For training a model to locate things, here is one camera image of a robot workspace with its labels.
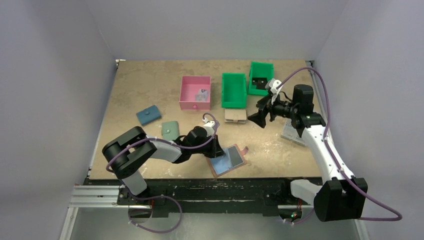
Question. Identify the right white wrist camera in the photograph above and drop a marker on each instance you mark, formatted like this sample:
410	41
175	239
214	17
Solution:
273	85

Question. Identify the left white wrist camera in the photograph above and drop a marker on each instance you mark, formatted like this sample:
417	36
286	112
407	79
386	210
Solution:
211	127

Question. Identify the green bin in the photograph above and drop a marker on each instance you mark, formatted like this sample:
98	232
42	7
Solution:
259	70
234	91

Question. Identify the pink open box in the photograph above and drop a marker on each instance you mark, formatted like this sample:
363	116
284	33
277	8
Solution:
190	85

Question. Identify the beige card holder with strap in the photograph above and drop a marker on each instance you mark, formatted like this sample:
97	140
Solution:
235	115

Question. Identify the blue card holder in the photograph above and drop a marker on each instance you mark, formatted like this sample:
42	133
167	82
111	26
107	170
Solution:
148	115

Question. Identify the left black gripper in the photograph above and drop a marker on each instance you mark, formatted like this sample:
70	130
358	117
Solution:
216	149

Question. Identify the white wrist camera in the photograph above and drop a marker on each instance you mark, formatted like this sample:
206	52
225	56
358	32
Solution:
273	85
211	127

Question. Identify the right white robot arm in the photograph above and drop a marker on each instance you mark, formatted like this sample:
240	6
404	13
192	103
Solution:
339	197

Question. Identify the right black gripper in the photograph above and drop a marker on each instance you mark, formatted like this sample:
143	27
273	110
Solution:
267	110

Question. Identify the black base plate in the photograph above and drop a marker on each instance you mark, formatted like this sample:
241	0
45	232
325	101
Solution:
267	196

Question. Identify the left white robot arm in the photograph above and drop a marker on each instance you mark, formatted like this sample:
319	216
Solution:
128	152

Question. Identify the brown card holder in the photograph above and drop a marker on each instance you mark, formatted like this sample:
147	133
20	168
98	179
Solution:
221	165

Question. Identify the green card holder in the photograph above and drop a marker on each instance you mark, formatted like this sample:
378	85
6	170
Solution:
170	130

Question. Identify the right green bin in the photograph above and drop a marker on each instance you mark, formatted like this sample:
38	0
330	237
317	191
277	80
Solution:
259	70

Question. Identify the left green bin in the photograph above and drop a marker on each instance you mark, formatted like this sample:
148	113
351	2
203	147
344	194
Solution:
234	91

